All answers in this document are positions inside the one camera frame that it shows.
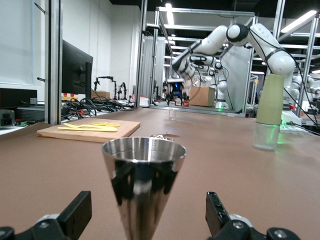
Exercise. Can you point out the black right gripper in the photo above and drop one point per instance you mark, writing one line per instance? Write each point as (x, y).
(176, 91)

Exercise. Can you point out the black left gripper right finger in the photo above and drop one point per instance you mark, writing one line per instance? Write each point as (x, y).
(216, 215)

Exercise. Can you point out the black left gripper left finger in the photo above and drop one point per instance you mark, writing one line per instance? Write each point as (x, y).
(75, 215)

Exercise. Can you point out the small clear glass cup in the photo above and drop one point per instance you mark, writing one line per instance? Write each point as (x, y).
(172, 115)

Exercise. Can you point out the steel double jigger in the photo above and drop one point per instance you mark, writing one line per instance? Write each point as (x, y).
(142, 190)

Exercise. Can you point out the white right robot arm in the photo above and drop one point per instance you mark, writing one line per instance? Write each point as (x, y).
(277, 57)

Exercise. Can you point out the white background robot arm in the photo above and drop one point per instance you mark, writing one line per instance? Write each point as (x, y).
(221, 85)

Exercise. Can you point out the brown cardboard box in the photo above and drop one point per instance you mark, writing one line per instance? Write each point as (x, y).
(203, 97)

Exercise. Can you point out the lemon slice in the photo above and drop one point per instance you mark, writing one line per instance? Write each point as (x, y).
(98, 123)
(113, 124)

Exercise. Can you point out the yellow plastic knife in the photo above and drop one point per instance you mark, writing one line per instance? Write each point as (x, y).
(100, 129)

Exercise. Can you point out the ceiling tube light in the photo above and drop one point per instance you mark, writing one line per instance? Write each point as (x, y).
(169, 15)
(300, 21)

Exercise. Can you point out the yellow plastic fork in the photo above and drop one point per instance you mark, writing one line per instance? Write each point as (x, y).
(75, 125)

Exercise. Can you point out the green bottle with clear base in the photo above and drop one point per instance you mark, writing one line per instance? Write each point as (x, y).
(271, 105)

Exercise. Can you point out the black computer monitor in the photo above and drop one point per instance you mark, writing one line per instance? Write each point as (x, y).
(75, 70)

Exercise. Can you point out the grey power supply unit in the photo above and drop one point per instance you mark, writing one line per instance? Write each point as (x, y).
(6, 120)

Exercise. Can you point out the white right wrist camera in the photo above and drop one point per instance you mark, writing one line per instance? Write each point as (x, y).
(175, 80)

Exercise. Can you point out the aluminium cage frame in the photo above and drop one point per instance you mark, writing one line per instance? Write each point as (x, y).
(153, 75)

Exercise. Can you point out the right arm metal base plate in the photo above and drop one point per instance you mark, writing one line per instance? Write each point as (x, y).
(295, 128)

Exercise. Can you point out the aluminium frame post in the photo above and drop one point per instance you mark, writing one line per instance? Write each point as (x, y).
(53, 62)

